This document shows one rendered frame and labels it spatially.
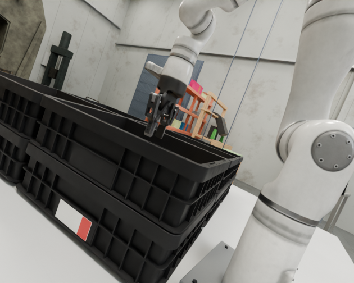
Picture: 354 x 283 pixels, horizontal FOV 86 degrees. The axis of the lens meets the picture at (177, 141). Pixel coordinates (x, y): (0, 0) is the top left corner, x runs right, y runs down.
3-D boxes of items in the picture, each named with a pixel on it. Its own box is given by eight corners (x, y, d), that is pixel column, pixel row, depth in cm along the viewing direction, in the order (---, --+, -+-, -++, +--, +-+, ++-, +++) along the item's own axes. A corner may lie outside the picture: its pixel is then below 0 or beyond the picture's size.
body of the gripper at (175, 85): (182, 76, 44) (167, 114, 45) (192, 87, 52) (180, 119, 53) (155, 69, 47) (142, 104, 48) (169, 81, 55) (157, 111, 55)
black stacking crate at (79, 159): (215, 199, 54) (230, 163, 53) (175, 245, 27) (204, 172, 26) (115, 148, 69) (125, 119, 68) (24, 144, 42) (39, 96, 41)
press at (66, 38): (52, 99, 873) (71, 37, 848) (61, 104, 822) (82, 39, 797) (32, 94, 808) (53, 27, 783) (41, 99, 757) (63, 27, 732)
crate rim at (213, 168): (228, 168, 54) (231, 160, 53) (199, 184, 26) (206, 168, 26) (123, 123, 69) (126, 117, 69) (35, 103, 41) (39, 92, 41)
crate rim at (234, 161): (237, 163, 81) (240, 158, 81) (228, 168, 54) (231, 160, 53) (161, 132, 96) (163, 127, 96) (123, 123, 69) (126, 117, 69)
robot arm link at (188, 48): (183, 70, 55) (163, 54, 48) (203, 18, 54) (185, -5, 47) (202, 73, 51) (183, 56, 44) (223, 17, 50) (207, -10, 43)
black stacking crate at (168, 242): (202, 233, 55) (217, 196, 54) (149, 311, 28) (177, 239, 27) (105, 175, 71) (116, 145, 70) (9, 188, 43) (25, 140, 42)
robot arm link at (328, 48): (343, 31, 35) (397, -6, 26) (313, 172, 37) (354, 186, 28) (292, 26, 36) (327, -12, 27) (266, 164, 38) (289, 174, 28)
